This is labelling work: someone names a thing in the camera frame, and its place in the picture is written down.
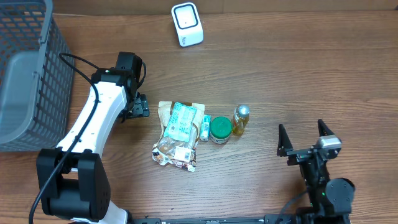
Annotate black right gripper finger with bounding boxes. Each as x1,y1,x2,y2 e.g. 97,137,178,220
317,119,334,136
277,124,293,157

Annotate teal white snack packet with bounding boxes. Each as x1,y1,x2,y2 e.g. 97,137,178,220
164,102,197,142

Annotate white barcode scanner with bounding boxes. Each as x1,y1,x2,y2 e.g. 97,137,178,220
171,2,204,47

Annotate brown white snack packet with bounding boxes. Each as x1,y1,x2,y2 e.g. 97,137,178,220
152,101,205,172

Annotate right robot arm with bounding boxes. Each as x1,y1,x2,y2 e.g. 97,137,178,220
275,119,355,223

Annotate yellow juice bottle silver cap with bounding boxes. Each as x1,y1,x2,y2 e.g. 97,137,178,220
231,105,250,135

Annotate green lid white jar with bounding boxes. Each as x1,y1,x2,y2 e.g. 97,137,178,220
210,116,232,144

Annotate teal white tissue pack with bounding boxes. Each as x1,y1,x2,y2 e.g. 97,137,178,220
200,114,211,141

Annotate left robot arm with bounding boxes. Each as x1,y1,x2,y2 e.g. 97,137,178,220
28,52,150,223

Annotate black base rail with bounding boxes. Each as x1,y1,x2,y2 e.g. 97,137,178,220
74,213,352,224

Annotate grey plastic mesh basket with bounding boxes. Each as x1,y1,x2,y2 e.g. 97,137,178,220
1,0,75,152

